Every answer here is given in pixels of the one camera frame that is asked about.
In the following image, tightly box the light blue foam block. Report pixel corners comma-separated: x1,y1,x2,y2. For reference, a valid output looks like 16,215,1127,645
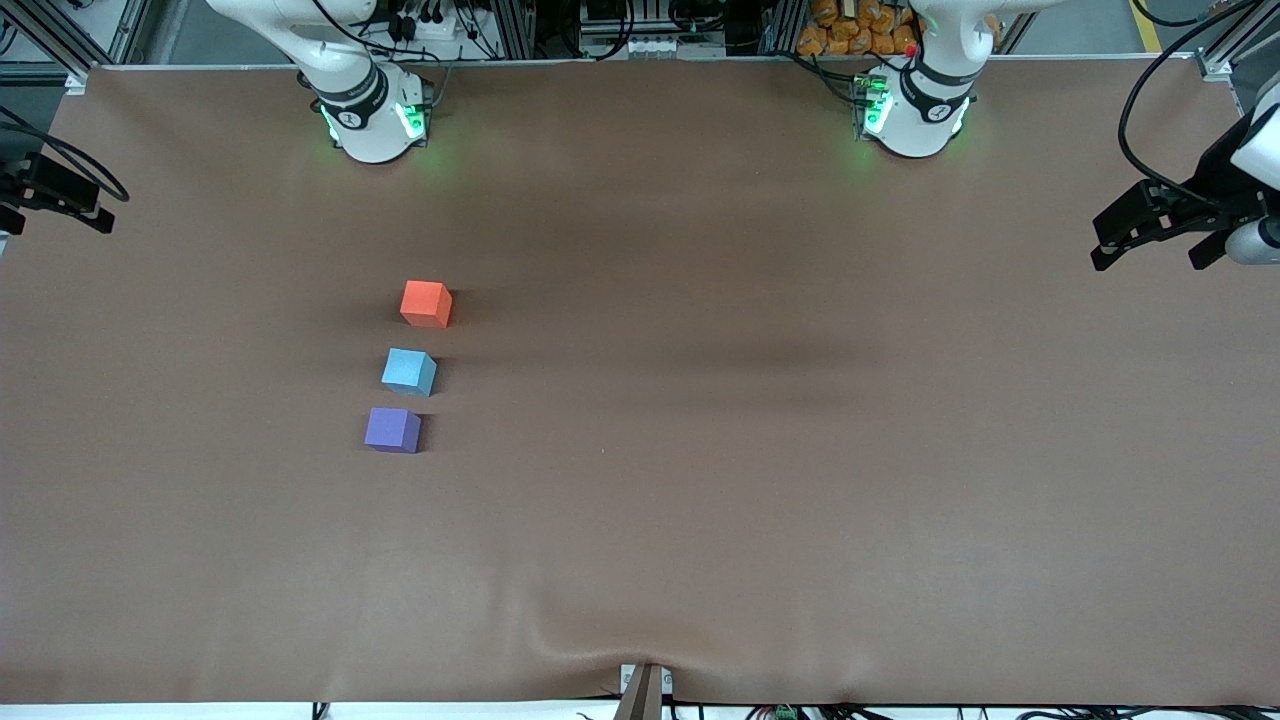
381,348,438,397

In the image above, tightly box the orange foam block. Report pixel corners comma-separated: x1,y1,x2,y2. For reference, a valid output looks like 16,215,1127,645
400,280,453,329

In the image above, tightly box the purple foam block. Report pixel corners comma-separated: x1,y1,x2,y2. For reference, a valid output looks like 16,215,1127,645
364,407,422,454

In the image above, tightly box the pile of orange round objects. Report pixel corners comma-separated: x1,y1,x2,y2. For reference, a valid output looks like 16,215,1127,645
797,0,919,58

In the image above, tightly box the white power strip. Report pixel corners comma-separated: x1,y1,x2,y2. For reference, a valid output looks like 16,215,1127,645
395,0,471,46

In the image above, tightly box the grey electrical control unit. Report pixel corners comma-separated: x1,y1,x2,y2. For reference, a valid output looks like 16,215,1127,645
580,0,723,61

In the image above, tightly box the brown table mat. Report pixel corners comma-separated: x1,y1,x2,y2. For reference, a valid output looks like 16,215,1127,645
0,55,1280,706

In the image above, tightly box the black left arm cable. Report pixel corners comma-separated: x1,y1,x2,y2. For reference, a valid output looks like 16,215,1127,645
1116,0,1263,206

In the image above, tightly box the aluminium frame post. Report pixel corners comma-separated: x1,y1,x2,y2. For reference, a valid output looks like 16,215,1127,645
0,0,151,93
1195,0,1280,81

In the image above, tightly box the metal table clamp bracket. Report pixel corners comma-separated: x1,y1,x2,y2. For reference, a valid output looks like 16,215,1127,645
618,662,675,720

